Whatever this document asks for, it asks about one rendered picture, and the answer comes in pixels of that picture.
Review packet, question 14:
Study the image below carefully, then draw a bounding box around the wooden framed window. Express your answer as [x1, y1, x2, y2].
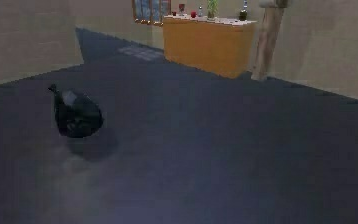
[131, 0, 172, 27]

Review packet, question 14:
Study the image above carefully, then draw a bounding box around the dark glass bottle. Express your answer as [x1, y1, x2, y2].
[238, 0, 249, 22]

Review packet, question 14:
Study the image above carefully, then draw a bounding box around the orange wooden sideboard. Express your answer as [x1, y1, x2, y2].
[162, 14, 258, 80]

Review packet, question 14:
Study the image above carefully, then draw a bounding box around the black garbage bag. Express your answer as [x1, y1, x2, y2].
[47, 83, 105, 139]

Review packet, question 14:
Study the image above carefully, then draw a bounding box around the green house plant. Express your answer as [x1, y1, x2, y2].
[205, 0, 220, 22]

